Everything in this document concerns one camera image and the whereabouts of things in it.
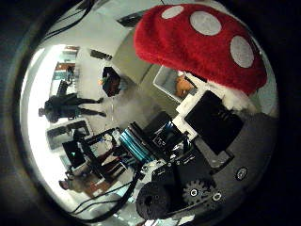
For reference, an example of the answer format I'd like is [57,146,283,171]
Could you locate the red mushroom plush white dots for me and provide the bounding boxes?
[133,3,268,112]

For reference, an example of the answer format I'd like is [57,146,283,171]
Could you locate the black computer monitor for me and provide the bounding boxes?
[61,139,87,170]

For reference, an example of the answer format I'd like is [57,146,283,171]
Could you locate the grey plastic container bin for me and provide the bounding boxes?
[152,65,200,103]

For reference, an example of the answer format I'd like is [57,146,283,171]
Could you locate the black cable loop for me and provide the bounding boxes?
[69,169,143,221]

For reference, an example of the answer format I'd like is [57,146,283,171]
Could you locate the white framed dark panel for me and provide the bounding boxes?
[46,119,93,151]

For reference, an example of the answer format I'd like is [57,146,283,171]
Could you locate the black metal frame stand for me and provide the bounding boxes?
[73,121,189,184]

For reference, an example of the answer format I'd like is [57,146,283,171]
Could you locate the seated person at desk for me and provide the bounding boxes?
[58,170,95,193]

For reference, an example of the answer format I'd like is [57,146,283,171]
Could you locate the black cable bundle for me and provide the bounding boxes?
[40,0,97,41]

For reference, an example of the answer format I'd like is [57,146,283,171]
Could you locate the black bag on floor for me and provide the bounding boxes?
[101,66,124,98]

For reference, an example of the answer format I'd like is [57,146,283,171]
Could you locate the orange teddy bear white hat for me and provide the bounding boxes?
[174,76,198,99]

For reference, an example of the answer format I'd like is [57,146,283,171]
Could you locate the standing person in dark clothes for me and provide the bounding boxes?
[38,93,107,124]

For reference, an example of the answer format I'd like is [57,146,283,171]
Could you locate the olive green table cloth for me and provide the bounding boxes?
[111,29,177,117]

